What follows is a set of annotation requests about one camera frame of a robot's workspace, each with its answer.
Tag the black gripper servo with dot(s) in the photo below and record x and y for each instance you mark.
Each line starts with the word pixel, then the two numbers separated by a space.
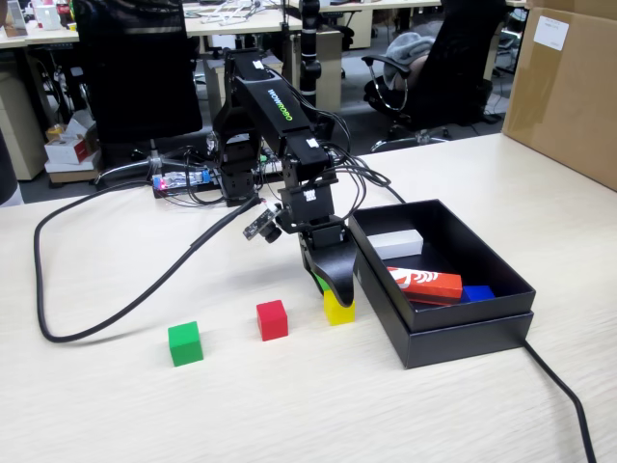
pixel 325 234

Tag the yellow wooden cube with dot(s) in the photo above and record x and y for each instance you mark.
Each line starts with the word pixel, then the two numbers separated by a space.
pixel 337 316

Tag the red wooden cube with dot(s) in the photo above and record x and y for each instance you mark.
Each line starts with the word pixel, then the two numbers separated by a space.
pixel 272 323

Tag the green wooden cube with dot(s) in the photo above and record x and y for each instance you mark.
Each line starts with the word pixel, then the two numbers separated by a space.
pixel 185 347

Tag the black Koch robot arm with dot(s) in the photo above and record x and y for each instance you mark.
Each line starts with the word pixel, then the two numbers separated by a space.
pixel 270 101

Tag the orange box with white print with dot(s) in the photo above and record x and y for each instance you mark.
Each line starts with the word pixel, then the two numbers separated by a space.
pixel 434 289

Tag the black cardboard box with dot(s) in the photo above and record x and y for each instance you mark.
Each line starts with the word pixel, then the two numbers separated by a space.
pixel 482 308

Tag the large brown cardboard box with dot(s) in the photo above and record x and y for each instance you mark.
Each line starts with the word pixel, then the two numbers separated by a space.
pixel 564 96

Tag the white rectangular block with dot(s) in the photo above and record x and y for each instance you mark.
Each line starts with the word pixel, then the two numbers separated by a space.
pixel 395 243

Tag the blue wooden cube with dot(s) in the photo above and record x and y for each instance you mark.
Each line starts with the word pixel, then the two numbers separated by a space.
pixel 478 293

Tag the controller board with red LED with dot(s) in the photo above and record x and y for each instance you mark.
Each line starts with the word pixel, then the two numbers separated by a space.
pixel 180 181

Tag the beige side cabinet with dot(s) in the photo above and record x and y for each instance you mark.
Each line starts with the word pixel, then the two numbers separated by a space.
pixel 330 72
pixel 21 130

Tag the black pole with white bands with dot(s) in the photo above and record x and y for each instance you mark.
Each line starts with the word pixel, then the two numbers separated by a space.
pixel 311 67

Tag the black chair with chrome armrests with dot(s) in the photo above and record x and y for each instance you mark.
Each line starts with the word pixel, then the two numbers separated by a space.
pixel 458 72

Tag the gray cloth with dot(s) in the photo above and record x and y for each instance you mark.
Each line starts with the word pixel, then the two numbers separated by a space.
pixel 410 46

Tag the white office desk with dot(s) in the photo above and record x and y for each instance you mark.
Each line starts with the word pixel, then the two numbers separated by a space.
pixel 260 26

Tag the black mesh office chair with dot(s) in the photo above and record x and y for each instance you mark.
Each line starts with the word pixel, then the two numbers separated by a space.
pixel 140 72

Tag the white folding laptop stand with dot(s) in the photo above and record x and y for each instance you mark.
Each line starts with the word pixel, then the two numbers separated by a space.
pixel 226 14

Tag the small white and red carton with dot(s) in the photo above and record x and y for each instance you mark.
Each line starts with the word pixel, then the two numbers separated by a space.
pixel 67 152

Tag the white paper label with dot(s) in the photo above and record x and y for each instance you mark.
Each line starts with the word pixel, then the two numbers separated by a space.
pixel 552 31

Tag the cola bottle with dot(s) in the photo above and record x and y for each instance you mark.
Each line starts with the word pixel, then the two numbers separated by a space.
pixel 64 12

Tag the small wrist camera board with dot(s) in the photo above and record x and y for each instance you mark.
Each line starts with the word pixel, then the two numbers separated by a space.
pixel 258 226

